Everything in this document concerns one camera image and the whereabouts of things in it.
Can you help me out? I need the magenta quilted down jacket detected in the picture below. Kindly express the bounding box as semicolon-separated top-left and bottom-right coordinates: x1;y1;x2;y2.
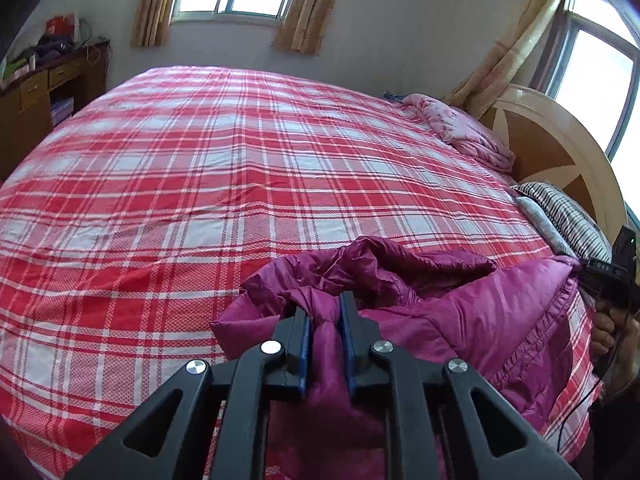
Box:
212;237;579;479

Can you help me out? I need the person's right hand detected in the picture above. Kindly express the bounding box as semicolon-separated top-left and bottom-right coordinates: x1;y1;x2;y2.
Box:
589;301;639;396

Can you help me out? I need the black white striped pillow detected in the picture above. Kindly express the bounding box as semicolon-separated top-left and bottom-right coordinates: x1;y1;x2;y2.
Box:
512;182;612;262

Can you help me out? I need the grey patterned pillow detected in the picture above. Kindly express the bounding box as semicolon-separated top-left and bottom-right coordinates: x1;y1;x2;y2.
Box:
514;196;580;259

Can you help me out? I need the cream and wood headboard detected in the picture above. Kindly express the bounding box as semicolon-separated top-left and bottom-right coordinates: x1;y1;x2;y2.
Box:
480;84;627;240

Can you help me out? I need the red white plaid bed sheet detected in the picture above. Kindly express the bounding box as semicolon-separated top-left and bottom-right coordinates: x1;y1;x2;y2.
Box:
0;64;609;480

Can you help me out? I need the window behind headboard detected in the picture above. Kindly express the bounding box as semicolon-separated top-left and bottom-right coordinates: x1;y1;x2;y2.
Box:
532;0;639;228

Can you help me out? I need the pink floral folded quilt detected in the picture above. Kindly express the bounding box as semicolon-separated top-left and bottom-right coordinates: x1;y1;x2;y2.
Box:
401;93;515;174

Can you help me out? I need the beige curtain by headboard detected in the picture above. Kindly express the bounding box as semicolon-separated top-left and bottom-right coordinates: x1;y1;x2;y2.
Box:
442;0;561;119

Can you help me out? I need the brown wooden desk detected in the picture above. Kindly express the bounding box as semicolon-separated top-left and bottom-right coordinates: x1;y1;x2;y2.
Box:
1;39;112;180

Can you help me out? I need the right beige curtain panel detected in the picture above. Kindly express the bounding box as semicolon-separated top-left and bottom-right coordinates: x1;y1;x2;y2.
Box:
273;0;335;55

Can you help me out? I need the beige curtain panel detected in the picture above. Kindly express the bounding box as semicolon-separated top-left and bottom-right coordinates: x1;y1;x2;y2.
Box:
130;0;175;48
273;0;335;55

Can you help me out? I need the left beige curtain panel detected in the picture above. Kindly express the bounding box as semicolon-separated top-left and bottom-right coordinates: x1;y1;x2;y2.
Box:
130;0;175;48

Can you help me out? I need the clutter pile on desk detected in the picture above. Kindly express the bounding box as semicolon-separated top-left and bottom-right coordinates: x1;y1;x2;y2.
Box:
1;13;93;87

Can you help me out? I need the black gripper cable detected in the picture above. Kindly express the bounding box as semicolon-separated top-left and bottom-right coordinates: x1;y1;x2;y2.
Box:
555;309;634;456

